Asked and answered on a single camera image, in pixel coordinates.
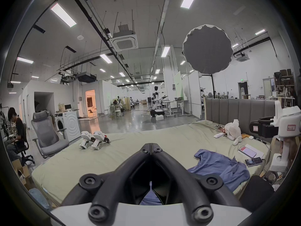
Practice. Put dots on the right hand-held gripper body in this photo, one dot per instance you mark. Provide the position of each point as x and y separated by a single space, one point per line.
289 123

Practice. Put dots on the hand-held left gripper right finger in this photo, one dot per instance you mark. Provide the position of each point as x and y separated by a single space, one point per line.
190 185

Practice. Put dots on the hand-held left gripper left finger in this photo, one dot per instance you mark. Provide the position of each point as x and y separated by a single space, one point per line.
110 185

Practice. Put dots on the bed with pale green sheet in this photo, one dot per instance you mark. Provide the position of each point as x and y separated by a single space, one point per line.
94 163

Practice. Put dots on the blue shirt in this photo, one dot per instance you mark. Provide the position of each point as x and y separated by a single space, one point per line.
216 163

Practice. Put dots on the storage shelf with cartons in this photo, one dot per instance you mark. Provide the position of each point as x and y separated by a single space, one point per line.
284 86

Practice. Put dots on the white paper sheet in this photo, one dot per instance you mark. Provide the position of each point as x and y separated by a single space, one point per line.
258 152

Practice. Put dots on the spare white hand-held gripper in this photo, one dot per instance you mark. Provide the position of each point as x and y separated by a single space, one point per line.
98 139
85 140

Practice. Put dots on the phone with pink screen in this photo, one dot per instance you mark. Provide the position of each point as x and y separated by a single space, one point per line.
247 151

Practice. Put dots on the black phone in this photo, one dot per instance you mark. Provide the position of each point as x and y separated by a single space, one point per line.
253 161

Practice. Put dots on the grey padded headboard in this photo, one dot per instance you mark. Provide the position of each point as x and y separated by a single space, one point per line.
235 109

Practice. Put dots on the white plastic bag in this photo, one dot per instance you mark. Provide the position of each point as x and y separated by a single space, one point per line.
232 129

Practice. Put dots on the white remote control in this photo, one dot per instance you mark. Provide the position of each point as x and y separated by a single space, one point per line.
218 135

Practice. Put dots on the white washing machine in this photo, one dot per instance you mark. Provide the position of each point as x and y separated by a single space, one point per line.
70 123

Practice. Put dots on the grey office chair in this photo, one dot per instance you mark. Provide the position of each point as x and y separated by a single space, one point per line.
47 138

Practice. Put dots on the white desk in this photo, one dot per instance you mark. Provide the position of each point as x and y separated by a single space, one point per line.
177 105

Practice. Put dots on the brown carton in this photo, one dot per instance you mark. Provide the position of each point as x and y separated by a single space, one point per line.
22 173

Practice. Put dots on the white humanoid robot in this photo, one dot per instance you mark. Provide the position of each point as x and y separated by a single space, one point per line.
156 102

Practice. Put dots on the black office chair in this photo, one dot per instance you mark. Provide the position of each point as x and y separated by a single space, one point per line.
24 149

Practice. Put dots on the round softbox lamp on stand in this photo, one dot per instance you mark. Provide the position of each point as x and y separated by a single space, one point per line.
207 48

